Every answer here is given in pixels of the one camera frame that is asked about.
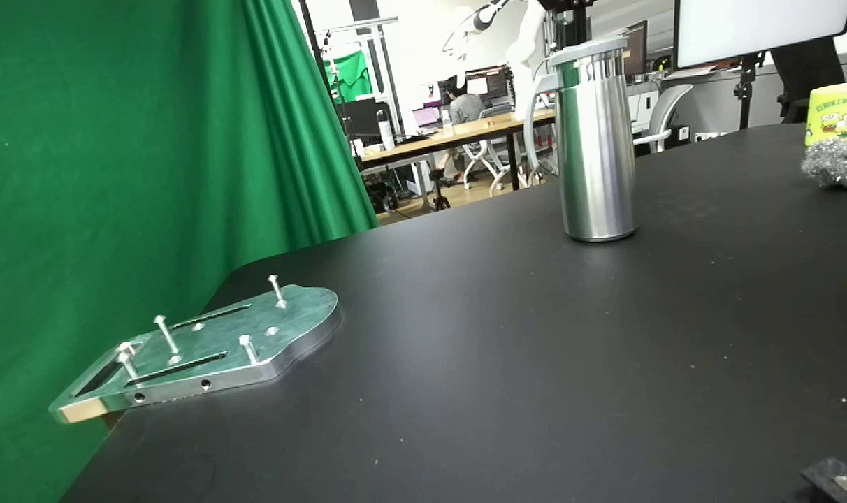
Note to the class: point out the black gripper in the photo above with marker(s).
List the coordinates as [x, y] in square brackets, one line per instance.
[564, 2]

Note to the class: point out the metallic flask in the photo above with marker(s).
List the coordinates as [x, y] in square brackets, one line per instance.
[592, 149]

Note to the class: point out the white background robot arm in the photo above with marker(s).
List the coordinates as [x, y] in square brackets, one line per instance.
[535, 74]

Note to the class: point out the seated person dark hair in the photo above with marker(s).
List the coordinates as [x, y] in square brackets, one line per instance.
[465, 106]

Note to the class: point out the wooden desk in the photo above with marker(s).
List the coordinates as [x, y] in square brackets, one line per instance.
[450, 137]

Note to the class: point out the laptop with pink screen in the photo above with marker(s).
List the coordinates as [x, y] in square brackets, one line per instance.
[425, 118]

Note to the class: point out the small green screen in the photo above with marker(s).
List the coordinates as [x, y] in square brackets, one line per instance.
[352, 75]

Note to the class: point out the small black monitor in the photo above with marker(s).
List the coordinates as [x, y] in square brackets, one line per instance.
[357, 118]

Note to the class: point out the black chair backrest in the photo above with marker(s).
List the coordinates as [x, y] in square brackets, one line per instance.
[805, 79]

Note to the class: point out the black backdrop stand pole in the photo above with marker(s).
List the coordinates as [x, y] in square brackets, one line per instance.
[317, 46]

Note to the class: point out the silver bolt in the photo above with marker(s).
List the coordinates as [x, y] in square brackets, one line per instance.
[127, 359]
[250, 348]
[276, 292]
[166, 332]

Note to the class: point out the green backdrop curtain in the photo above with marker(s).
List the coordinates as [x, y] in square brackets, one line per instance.
[144, 156]

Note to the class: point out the metal mounting plate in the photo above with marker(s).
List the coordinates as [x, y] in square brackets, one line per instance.
[212, 350]

